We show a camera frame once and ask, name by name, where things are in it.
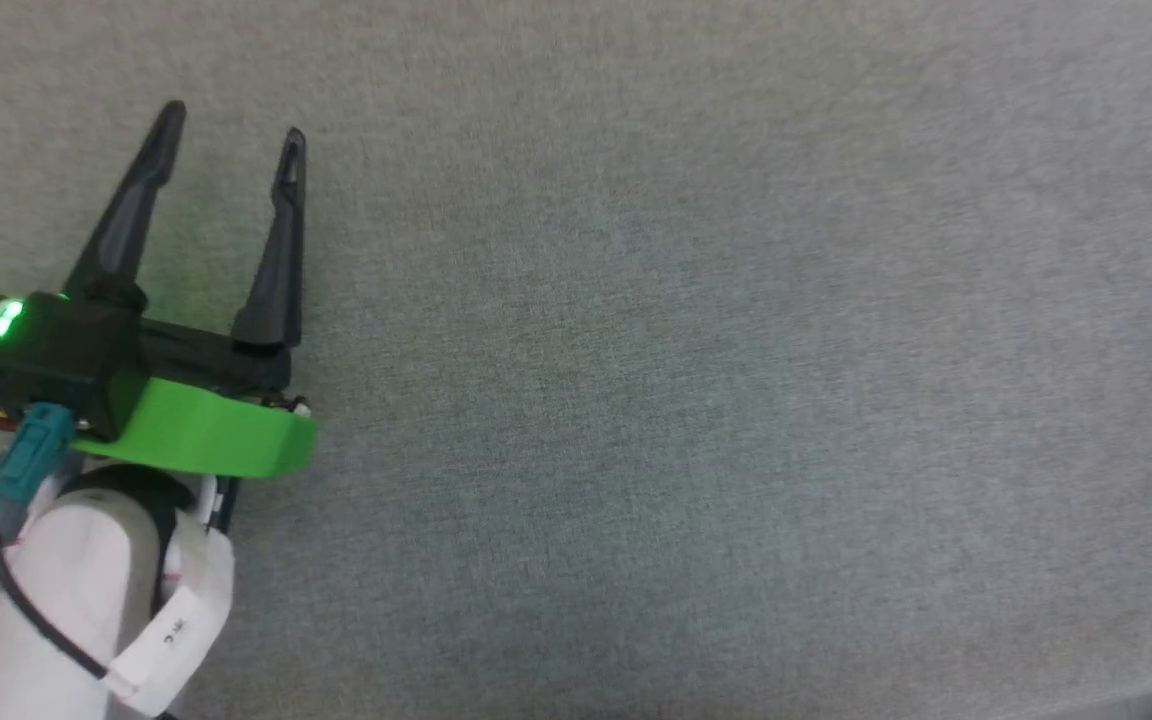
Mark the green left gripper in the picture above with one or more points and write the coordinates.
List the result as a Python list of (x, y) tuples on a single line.
[(216, 430)]

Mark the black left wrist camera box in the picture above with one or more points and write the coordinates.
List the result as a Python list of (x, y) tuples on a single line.
[(76, 350)]

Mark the grey fabric sofa cushion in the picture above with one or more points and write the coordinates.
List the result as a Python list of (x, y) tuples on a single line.
[(736, 350)]

